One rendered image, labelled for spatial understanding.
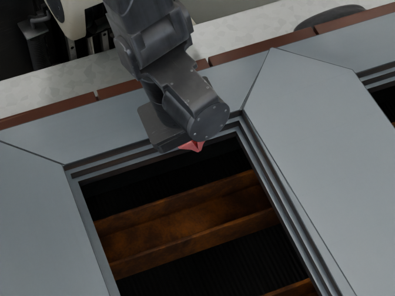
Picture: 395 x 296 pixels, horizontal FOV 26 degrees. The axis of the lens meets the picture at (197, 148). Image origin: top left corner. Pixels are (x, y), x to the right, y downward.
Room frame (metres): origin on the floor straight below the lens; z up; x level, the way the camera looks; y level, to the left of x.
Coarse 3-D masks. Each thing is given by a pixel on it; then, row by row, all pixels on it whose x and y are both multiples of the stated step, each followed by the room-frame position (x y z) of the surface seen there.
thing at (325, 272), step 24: (360, 72) 0.82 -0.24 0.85; (384, 72) 0.83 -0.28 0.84; (240, 120) 0.74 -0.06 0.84; (144, 144) 0.70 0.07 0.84; (240, 144) 0.72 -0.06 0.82; (264, 144) 0.69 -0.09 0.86; (72, 168) 0.66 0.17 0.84; (96, 168) 0.66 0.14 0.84; (120, 168) 0.67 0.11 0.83; (264, 168) 0.66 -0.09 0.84; (72, 192) 0.62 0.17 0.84; (288, 192) 0.61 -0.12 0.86; (288, 216) 0.59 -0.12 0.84; (96, 240) 0.55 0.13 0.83; (312, 240) 0.54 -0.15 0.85; (312, 264) 0.52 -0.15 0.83; (336, 264) 0.51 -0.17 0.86; (336, 288) 0.47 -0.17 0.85
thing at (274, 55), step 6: (270, 48) 0.87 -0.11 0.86; (276, 48) 0.87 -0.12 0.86; (270, 54) 0.86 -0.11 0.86; (276, 54) 0.86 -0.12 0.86; (282, 54) 0.86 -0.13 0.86; (288, 54) 0.86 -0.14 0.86; (294, 54) 0.86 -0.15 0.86; (264, 60) 0.84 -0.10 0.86; (270, 60) 0.84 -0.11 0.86; (276, 60) 0.84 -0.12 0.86; (264, 66) 0.83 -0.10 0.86
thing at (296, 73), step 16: (272, 64) 0.84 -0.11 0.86; (288, 64) 0.84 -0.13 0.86; (304, 64) 0.84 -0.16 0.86; (320, 64) 0.84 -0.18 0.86; (256, 80) 0.80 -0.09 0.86; (272, 80) 0.80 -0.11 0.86; (288, 80) 0.80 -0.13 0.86; (304, 80) 0.80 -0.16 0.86; (320, 80) 0.80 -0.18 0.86; (256, 96) 0.78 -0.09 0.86; (272, 96) 0.78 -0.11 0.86
